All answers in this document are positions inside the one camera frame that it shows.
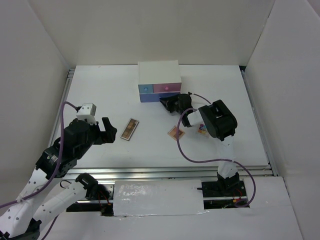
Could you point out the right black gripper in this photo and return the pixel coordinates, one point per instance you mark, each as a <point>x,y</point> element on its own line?
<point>165,100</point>

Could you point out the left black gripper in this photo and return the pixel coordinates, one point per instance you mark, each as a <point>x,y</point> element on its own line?
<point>108,136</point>

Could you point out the pink drawer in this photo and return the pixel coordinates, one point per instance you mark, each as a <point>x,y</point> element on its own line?
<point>167,87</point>

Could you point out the purple bottom drawer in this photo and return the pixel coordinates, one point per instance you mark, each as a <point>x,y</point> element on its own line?
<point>155,97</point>

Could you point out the light blue small drawer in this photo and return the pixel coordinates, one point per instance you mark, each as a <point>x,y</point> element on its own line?
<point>145,88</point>

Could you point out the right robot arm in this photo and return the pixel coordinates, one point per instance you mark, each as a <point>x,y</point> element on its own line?
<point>221,125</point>

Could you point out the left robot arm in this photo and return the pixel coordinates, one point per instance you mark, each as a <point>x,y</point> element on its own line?
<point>26,216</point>

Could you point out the long brown eyeshadow palette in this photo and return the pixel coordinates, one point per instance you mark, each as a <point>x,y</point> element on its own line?
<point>129,129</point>

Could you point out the white drawer cabinet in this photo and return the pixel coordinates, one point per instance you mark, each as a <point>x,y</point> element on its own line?
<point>158,72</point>

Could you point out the square peach eyeshadow palette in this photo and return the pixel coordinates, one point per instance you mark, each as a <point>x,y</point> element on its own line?
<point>176,133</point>

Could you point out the colourful small eyeshadow palette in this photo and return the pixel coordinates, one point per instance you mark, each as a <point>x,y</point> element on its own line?
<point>202,130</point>

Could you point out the white taped cover plate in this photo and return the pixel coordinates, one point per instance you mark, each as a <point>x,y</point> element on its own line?
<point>158,198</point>

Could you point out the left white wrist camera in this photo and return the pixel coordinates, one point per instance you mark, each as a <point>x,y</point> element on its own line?
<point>87,113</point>

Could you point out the aluminium front rail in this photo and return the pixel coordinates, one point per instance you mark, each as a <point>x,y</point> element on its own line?
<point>155,173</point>

